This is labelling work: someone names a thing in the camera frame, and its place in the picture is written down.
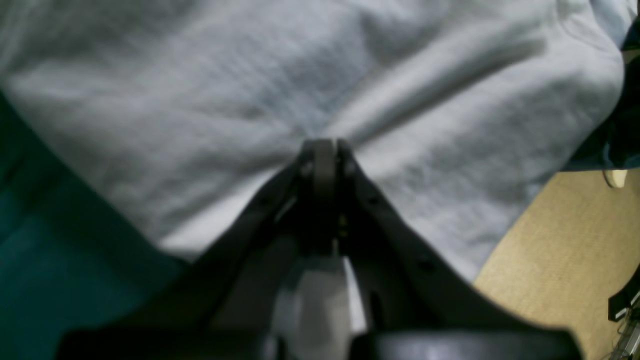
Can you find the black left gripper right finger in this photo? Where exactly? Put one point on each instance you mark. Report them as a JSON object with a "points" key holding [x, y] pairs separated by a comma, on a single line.
{"points": [[416, 306]]}

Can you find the white sneaker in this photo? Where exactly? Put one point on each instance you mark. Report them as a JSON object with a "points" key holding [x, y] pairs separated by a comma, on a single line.
{"points": [[615, 179]]}

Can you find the teal table cloth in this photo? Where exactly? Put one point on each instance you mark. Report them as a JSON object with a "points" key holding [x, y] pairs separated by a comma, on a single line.
{"points": [[67, 259]]}

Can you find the white T-shirt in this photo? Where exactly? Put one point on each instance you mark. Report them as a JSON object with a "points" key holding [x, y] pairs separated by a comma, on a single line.
{"points": [[176, 111]]}

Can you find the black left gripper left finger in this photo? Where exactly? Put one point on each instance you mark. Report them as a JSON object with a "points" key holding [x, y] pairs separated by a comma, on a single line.
{"points": [[221, 308]]}

